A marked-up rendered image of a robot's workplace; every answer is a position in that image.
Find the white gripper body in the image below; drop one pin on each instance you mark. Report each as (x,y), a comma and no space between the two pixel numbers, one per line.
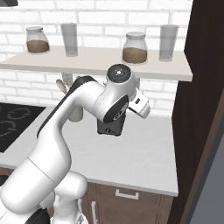
(143,110)

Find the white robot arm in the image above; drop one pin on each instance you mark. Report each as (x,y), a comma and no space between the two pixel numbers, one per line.
(55,137)

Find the glass jar with brown contents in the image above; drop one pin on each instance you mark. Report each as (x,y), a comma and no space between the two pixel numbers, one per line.
(37,40)
(134,49)

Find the white utensil pot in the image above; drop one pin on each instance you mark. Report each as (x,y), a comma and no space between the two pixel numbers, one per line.
(77,115)

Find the tall dark wood cupboard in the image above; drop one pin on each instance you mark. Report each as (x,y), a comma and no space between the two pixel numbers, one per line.
(201,73)

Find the tall clear glass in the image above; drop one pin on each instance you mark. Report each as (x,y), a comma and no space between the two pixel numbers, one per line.
(168,42)
(70,39)

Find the brown wooden drawer front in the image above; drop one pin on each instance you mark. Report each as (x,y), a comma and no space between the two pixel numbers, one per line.
(137,208)

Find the grey appliance panel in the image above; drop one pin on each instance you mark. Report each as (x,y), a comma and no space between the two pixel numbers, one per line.
(211,186)

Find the brown wooden cupboard door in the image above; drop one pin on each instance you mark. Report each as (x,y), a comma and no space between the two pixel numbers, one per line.
(88,204)

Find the black hob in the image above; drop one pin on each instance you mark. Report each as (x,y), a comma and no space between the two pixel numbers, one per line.
(16,124)

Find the dark extractor hood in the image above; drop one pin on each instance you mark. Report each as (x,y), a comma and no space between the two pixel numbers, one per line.
(8,2)

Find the pale wall shelf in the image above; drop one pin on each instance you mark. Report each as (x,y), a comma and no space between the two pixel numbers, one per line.
(96,62)

